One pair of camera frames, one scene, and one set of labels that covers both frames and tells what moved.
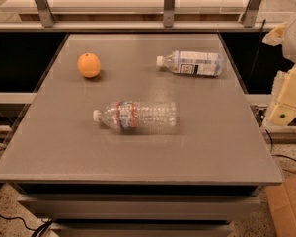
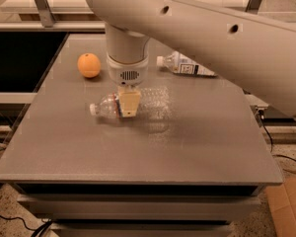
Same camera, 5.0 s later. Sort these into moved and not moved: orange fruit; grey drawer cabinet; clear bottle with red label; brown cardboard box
Moved: clear bottle with red label
Not moved: brown cardboard box; grey drawer cabinet; orange fruit
